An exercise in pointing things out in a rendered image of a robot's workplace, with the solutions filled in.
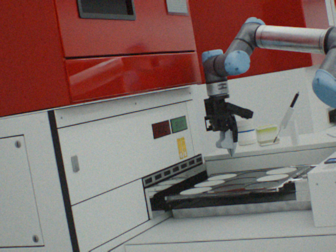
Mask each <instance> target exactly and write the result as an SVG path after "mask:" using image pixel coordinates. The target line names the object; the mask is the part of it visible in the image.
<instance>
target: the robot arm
mask: <svg viewBox="0 0 336 252"><path fill-rule="evenodd" d="M256 47H257V48H268V49H279V50H289V51H298V52H301V53H312V54H323V55H325V59H324V60H323V62H322V63H321V65H320V67H319V69H318V70H317V72H316V75H315V77H314V79H313V81H312V90H313V92H314V94H315V95H316V96H317V97H318V98H319V99H320V100H321V101H322V102H323V103H324V104H326V105H328V106H330V107H332V108H335V109H336V27H330V28H329V29H313V28H297V27H279V26H268V25H265V23H264V22H263V21H262V20H260V19H257V18H255V17H251V18H249V19H247V20H246V22H245V23H244V24H243V25H242V27H241V29H240V31H239V32H238V34H237V35H236V37H235V39H234V40H233V42H232V43H231V45H230V46H229V48H228V50H227V51H226V52H225V53H223V52H222V50H210V51H205V52H203V53H202V66H203V70H204V77H205V82H206V90H207V96H209V98H208V99H204V106H205V112H206V116H204V120H205V126H206V131H213V132H216V131H220V133H219V136H220V139H219V140H218V141H217V142H216V147H217V148H223V149H227V151H228V153H229V155H230V156H234V153H235V150H236V146H237V142H238V128H237V123H236V119H235V115H238V116H240V117H241V118H244V119H250V118H252V117H253V113H254V112H253V111H251V110H249V109H245V108H242V107H239V106H236V105H234V104H231V103H229V102H225V99H227V98H229V94H228V93H229V88H228V82H227V77H228V76H237V75H240V74H243V73H245V72H246V71H247V70H248V69H249V66H250V58H249V57H250V56H251V54H252V53H253V51H254V50H255V48H256ZM208 84H209V85H208ZM234 114H235V115H234ZM206 120H209V123H210V124H211V125H209V126H208V128H207V124H206ZM229 129H230V131H228V130H229Z"/></svg>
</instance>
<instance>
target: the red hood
mask: <svg viewBox="0 0 336 252"><path fill-rule="evenodd" d="M200 83H202V80H201V74H200V68H199V64H198V57H197V52H196V46H195V39H194V33H193V27H192V21H191V15H190V9H189V5H188V0H0V117H5V116H15V115H19V114H25V113H31V112H37V111H43V110H49V109H54V108H60V107H66V106H73V105H76V104H82V103H88V102H94V101H100V100H106V99H112V98H118V97H124V96H130V95H137V94H141V93H147V92H153V91H159V90H165V89H172V88H178V87H184V86H190V85H196V84H200Z"/></svg>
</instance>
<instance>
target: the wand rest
mask: <svg viewBox="0 0 336 252"><path fill-rule="evenodd" d="M294 110H295V108H291V107H288V109H287V111H286V113H285V114H284V116H283V120H282V122H281V124H280V126H279V128H282V129H285V128H286V126H287V124H288V122H289V129H290V135H291V141H292V145H297V144H299V143H300V142H299V136H298V126H297V119H295V120H290V118H291V115H292V114H293V112H294Z"/></svg>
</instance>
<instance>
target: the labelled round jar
mask: <svg viewBox="0 0 336 252"><path fill-rule="evenodd" d="M236 123H237V128H238V144H239V145H248V144H253V143H256V135H255V129H254V125H253V119H252V118H250V119H241V120H237V121H236Z"/></svg>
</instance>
